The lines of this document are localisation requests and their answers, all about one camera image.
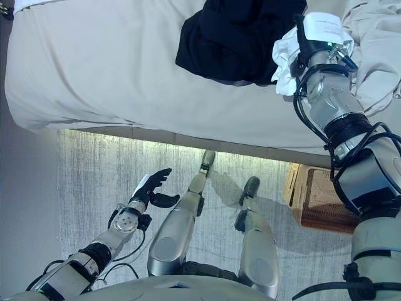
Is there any silver robot right leg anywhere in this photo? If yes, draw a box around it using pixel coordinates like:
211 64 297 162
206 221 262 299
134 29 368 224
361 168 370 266
234 176 279 298

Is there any bed with beige cover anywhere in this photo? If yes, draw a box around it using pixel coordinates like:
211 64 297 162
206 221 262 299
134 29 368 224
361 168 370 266
0 0 401 161

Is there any white garment with blue label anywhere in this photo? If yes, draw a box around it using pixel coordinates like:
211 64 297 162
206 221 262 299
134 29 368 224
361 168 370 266
271 26 357 97

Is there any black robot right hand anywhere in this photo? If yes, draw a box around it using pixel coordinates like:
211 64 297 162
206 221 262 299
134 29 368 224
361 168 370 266
294 11 345 62

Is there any beige garment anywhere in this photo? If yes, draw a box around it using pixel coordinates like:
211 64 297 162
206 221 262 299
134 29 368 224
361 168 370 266
340 0 401 117

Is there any silver robot leg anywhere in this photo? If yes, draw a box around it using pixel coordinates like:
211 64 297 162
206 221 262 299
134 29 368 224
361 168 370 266
147 149 217 278
234 176 279 298

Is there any brown wicker basket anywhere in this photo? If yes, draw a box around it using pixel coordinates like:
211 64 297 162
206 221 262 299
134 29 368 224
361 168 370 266
283 162 361 235

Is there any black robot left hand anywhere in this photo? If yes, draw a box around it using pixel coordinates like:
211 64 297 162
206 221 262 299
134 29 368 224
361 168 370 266
130 168 181 210

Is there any silver robot left leg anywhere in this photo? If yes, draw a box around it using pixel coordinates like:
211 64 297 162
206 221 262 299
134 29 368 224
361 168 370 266
147 149 217 278

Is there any black garment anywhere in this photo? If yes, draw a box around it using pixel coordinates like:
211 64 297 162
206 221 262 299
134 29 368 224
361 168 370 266
175 0 308 87

